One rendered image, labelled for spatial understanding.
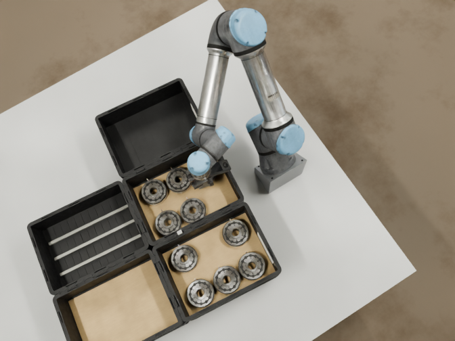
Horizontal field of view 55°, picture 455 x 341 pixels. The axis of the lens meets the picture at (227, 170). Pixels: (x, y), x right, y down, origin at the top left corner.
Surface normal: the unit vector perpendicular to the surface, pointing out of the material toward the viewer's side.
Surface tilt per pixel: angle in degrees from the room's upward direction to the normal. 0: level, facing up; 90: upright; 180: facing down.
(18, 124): 0
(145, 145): 0
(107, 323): 0
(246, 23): 36
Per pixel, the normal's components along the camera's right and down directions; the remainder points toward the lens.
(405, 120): -0.05, -0.29
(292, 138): 0.51, 0.35
